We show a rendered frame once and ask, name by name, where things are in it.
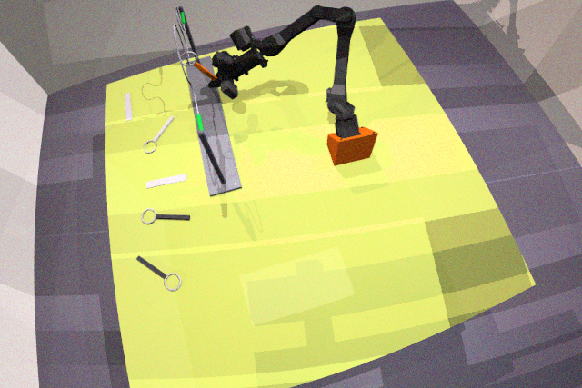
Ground white ring with flat handle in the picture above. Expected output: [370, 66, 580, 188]
[143, 115, 174, 153]

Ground grey handle with white loop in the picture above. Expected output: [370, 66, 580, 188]
[141, 208, 190, 224]
[136, 255, 182, 291]

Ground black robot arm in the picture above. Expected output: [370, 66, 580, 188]
[212, 5, 362, 138]

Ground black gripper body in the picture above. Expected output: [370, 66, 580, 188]
[221, 50, 250, 99]

